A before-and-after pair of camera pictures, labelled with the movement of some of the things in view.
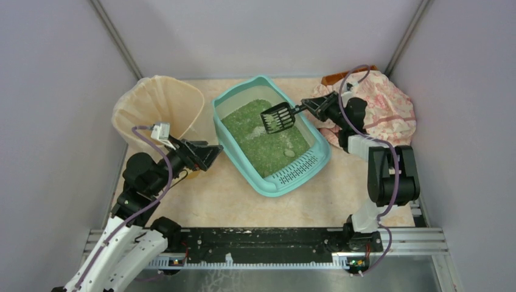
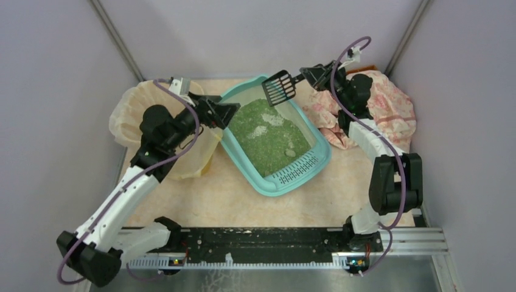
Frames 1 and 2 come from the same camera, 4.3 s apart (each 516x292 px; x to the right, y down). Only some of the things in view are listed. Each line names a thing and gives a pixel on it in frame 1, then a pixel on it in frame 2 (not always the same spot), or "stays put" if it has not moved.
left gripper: [191, 154] to [208, 111]
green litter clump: [290, 153] stays put
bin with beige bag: [153, 100] stays put
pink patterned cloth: [390, 113] stays put
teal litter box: [277, 162] stays put
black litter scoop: [280, 117] to [280, 87]
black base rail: [263, 243] stays put
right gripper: [325, 107] to [325, 76]
